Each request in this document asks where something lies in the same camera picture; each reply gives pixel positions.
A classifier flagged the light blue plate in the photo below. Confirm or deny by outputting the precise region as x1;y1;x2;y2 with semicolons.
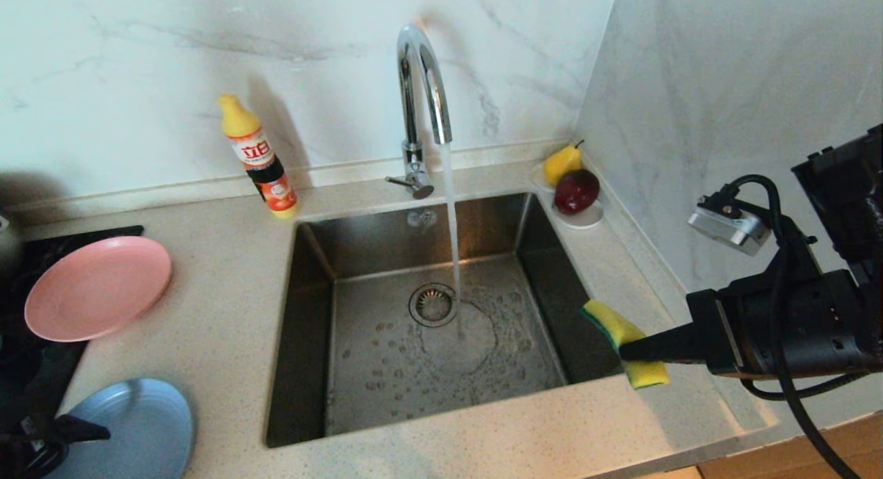
43;378;195;479

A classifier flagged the yellow green sponge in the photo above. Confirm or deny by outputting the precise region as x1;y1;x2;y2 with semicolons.
581;298;671;390

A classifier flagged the pink plate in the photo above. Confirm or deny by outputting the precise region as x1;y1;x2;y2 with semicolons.
24;235;173;343

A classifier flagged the yellow orange dish soap bottle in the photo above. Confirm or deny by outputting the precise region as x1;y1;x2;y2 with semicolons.
218;94;299;219

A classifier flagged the chrome gooseneck faucet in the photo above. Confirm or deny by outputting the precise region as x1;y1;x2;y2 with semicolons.
385;23;454;200

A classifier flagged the metal sink drain strainer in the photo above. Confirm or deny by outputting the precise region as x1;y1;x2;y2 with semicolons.
408;283;459;328

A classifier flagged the stainless steel sink basin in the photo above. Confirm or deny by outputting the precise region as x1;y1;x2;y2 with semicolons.
266;191;628;449

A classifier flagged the black glass cooktop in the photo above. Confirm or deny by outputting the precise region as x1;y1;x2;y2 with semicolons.
0;225;144;431

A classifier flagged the light wooden cabinet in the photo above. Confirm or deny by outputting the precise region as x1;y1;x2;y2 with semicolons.
697;411;883;479

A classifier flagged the small white dish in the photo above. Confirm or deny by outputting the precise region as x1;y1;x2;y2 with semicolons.
530;162;605;230

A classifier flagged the dark red apple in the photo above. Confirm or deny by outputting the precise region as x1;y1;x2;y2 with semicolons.
553;169;600;215

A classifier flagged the silver kettle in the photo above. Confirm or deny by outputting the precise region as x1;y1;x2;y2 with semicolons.
0;215;21;276

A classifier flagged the yellow pear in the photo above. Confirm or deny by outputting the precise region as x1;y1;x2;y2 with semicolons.
542;140;584;187

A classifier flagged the black gripper power cable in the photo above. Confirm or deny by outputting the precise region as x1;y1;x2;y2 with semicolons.
740;372;873;402

